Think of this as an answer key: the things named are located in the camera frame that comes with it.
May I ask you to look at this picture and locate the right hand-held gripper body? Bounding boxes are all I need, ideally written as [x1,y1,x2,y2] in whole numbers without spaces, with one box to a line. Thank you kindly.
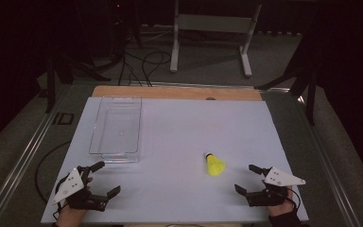
[245,166,307,208]

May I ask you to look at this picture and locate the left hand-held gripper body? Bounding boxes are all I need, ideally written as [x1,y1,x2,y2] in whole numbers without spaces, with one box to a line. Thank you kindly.
[51,165,109,212]

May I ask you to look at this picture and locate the person's right hand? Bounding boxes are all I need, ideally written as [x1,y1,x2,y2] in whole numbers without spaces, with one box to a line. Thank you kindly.
[261,179,298,218]

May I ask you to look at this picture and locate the person's left hand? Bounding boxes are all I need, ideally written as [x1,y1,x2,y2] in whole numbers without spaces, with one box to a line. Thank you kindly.
[56,176,95,227]

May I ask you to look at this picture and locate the yellow shuttlecock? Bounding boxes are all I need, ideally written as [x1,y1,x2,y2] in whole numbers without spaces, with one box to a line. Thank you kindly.
[204,152,228,177]

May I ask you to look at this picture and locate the clear plastic container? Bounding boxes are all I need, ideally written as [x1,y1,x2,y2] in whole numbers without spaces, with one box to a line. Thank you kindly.
[88,96,143,165]

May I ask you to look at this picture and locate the white board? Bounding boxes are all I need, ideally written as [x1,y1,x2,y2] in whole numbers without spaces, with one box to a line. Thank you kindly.
[40,96,310,225]

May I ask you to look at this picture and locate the black tripod stand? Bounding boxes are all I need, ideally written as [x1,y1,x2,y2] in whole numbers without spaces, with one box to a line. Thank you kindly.
[254,27,320,127]
[43,44,112,114]

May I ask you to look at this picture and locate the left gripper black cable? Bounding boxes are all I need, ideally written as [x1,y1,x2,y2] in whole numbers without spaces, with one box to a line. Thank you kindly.
[52,173,74,220]

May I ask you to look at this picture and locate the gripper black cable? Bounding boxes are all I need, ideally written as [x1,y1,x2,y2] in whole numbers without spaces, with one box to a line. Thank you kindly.
[52,173,74,220]
[283,186,302,212]

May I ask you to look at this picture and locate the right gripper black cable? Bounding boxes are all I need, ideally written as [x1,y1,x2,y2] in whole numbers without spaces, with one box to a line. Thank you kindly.
[283,186,302,212]

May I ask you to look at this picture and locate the metal floor rail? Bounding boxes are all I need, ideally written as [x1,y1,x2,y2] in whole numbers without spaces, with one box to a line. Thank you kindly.
[0,84,74,227]
[259,87,362,227]

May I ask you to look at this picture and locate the black floor cables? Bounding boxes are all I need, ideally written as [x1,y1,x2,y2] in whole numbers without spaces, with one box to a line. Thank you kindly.
[116,27,173,88]

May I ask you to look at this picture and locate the white metal stand frame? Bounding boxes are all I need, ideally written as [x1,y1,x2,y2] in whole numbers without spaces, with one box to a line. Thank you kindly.
[168,0,264,79]

